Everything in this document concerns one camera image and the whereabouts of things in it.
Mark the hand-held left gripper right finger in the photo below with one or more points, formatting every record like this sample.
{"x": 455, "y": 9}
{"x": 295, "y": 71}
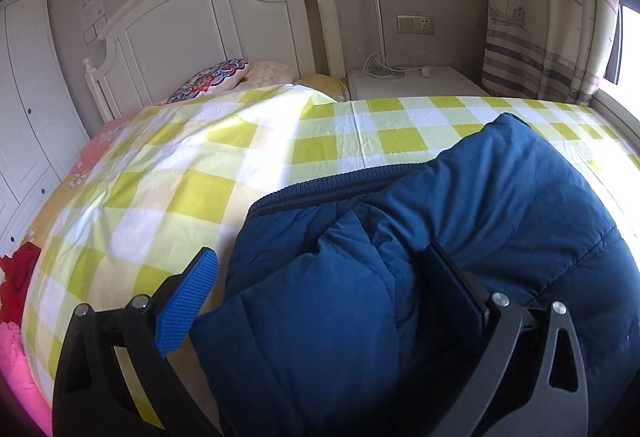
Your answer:
{"x": 460, "y": 289}

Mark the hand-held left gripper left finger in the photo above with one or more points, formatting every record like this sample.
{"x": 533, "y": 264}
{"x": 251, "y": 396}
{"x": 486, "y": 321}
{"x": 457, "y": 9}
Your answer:
{"x": 187, "y": 302}

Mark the blue puffer jacket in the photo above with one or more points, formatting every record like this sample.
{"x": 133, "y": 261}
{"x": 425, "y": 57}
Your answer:
{"x": 450, "y": 197}

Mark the red cloth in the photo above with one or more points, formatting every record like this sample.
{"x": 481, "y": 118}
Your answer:
{"x": 17, "y": 282}

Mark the bright pink cloth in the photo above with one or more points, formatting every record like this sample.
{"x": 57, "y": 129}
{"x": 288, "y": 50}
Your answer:
{"x": 22, "y": 377}

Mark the pink bed sheet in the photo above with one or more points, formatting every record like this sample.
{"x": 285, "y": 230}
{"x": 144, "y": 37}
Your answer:
{"x": 97, "y": 142}

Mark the white nightstand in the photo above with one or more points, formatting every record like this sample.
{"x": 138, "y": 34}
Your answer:
{"x": 415, "y": 87}

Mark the white charger plug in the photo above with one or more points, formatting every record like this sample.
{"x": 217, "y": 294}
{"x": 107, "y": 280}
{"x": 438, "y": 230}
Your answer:
{"x": 427, "y": 71}

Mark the floral patterned pillow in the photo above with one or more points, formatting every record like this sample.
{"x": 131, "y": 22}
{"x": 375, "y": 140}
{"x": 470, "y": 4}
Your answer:
{"x": 212, "y": 77}

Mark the white wardrobe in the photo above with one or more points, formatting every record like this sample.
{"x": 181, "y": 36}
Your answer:
{"x": 30, "y": 117}

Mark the peach patterned pillow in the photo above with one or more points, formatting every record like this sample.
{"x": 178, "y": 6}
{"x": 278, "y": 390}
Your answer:
{"x": 270, "y": 73}

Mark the yellow floral pillow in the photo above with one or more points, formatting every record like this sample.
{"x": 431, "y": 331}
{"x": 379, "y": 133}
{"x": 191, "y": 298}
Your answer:
{"x": 325, "y": 84}

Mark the white wooden headboard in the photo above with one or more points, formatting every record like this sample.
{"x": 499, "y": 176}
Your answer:
{"x": 175, "y": 27}

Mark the white desk lamp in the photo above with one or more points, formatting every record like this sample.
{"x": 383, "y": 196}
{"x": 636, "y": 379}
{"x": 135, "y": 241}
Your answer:
{"x": 377, "y": 22}

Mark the window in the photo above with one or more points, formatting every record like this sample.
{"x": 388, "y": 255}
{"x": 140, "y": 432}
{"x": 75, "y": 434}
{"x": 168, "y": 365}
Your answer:
{"x": 625, "y": 47}

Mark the striped printed curtain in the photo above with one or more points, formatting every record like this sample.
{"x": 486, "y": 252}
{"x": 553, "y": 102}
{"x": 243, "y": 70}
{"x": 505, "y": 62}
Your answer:
{"x": 540, "y": 7}

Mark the beige wall socket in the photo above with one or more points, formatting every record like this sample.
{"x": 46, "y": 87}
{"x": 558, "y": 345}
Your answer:
{"x": 424, "y": 25}

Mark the white wall switch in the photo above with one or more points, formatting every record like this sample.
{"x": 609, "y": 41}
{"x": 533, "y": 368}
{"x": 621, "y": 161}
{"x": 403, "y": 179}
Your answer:
{"x": 95, "y": 29}

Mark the paper wall note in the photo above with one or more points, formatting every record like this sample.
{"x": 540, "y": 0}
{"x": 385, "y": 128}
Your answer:
{"x": 92, "y": 7}

